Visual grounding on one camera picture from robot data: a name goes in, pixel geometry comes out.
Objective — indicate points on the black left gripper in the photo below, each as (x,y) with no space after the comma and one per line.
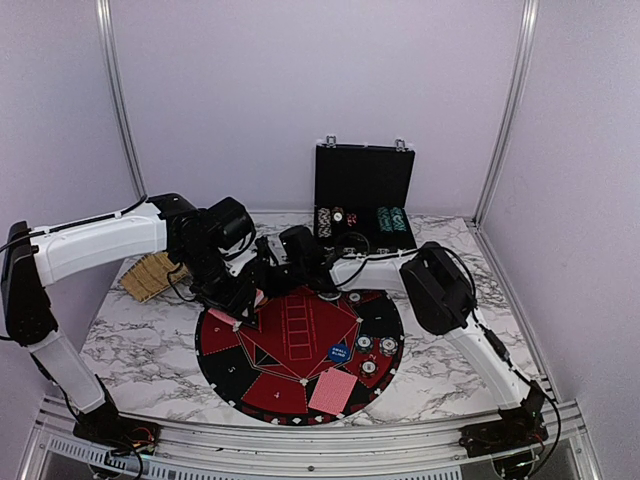
(233,300)

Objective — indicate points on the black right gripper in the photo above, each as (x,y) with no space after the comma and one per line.
(265,280)

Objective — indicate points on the red playing card deck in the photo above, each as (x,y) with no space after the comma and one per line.
(241,312)

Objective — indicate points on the blue small blind button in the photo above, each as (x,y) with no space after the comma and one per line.
(339,353)

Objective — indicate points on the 50 chips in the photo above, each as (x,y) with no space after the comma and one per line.
(364,344)

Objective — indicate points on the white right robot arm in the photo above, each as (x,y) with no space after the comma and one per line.
(442,295)

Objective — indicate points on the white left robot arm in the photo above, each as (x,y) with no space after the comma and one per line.
(36,258)

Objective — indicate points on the cream blue chips in case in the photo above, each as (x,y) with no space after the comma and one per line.
(328,220)

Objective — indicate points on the woven bamboo tray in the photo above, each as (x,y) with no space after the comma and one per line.
(148,277)

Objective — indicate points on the round red black poker mat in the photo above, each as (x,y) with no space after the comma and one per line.
(270,374)

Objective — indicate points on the black chip carrying case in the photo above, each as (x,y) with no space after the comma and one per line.
(360,179)

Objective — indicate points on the teal chips in case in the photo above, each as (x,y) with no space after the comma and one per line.
(391,220)

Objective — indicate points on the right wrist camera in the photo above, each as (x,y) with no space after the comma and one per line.
(303,252)

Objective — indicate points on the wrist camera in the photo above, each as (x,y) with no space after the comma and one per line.
(230,227)
(303,252)

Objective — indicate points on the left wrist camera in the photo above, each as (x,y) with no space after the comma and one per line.
(230,227)

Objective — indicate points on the aluminium front rail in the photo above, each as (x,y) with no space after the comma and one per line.
(187,450)

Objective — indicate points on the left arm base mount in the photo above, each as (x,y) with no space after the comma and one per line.
(105,425)

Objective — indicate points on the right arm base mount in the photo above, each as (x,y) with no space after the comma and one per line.
(515,428)

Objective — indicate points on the left aluminium frame post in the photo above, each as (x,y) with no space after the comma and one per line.
(108,42)

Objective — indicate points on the aluminium frame post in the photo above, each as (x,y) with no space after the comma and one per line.
(521,64)
(108,42)

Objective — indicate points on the right aluminium frame post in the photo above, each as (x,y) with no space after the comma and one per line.
(521,64)

